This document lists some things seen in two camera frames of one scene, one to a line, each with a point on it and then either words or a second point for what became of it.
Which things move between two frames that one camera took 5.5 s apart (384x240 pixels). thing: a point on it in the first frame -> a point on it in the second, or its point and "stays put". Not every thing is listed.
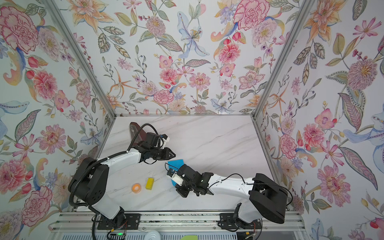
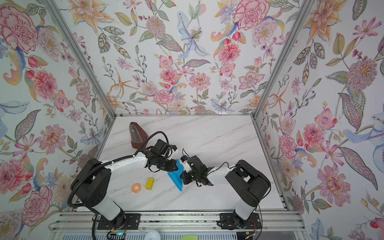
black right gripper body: x=183 y=190 -> x=196 y=176
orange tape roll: x=135 y=185 stays put
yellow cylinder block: x=150 y=183 stays put
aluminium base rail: x=276 y=221 stays put
